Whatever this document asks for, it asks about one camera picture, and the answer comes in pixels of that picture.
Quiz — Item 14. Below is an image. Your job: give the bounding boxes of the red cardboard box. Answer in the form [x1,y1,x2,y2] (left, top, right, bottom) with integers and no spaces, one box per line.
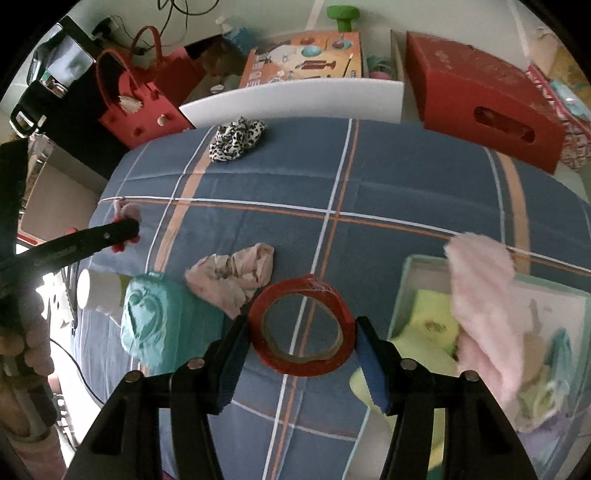
[405,31,566,175]

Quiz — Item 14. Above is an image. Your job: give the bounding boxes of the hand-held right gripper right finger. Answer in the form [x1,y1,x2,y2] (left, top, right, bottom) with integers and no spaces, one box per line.
[355,315,539,480]

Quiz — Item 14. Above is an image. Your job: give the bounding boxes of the white cylindrical bottle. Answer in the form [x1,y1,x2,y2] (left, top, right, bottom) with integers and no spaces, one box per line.
[76,269,132,317]

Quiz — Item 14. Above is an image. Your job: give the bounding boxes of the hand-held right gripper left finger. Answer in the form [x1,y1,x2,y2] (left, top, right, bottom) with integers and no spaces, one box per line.
[65,315,254,480]

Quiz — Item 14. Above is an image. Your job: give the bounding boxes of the blue plaid bedsheet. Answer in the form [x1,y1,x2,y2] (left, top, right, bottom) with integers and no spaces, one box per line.
[76,115,591,480]

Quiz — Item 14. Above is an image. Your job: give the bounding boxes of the purple packet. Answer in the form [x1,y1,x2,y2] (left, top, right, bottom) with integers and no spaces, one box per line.
[508,415,578,480]

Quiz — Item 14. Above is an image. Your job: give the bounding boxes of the green pink toy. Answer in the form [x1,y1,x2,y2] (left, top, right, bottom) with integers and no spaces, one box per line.
[367,54,393,79]

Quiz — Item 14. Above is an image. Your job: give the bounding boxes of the small pink red toy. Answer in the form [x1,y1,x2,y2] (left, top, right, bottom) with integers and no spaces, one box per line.
[112,196,143,254]

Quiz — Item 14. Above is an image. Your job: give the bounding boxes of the red tote bag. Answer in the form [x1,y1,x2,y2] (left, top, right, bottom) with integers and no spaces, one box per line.
[95,25,197,149]

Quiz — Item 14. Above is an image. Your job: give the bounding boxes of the light green cloth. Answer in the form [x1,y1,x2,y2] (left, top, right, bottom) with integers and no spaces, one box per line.
[348,335,460,480]

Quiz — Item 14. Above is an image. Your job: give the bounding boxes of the white storage bin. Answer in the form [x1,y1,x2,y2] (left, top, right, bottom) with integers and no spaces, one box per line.
[178,30,406,127]

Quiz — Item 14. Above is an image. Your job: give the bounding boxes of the teal container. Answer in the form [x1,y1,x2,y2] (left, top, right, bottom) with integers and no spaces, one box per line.
[222,16,262,49]

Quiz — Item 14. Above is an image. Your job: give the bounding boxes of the pink towel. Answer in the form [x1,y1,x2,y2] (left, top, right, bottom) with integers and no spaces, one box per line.
[444,232,532,407]

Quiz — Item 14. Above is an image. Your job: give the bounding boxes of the red tape roll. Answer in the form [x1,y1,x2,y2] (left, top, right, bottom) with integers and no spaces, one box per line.
[248,274,356,377]

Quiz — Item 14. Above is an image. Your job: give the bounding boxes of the hanging black cables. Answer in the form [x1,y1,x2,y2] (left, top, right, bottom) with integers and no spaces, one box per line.
[157,0,204,14]

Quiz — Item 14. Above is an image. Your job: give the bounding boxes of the floral patterned box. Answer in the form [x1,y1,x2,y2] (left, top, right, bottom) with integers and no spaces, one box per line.
[526,65,591,171]

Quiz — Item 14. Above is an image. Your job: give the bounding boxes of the person's left hand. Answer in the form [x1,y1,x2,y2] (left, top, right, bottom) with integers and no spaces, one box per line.
[0,295,55,379]

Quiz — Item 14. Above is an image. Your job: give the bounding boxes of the teal heart pouch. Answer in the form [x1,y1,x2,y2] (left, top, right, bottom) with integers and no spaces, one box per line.
[121,272,225,376]

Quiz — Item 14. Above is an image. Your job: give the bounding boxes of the green knob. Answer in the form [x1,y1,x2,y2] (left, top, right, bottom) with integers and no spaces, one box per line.
[326,4,360,33]

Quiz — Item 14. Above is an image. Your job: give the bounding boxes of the thin black cable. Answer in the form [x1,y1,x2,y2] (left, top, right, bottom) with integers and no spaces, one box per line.
[48,337,102,407]

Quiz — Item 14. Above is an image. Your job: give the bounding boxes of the person's left forearm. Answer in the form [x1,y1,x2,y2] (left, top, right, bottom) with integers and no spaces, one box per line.
[0,369,65,480]

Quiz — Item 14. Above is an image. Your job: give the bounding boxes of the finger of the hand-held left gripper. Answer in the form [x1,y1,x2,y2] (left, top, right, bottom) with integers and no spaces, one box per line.
[0,217,140,296]

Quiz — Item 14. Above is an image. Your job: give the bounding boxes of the black white scrunchie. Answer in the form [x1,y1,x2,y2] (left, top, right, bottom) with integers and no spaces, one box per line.
[209,117,269,163]

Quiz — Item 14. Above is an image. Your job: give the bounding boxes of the teal-rimmed white box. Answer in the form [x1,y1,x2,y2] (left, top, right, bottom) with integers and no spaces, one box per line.
[387,254,591,480]

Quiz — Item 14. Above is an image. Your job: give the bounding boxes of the pink printed cloth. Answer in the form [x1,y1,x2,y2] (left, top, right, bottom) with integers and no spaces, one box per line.
[185,243,275,319]

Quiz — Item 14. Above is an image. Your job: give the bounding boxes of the handled cardboard box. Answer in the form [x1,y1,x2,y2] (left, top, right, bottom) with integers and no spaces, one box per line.
[549,46,591,93]

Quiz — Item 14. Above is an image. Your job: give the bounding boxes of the orange board game box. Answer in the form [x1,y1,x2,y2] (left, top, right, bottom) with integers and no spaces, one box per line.
[239,31,363,88]

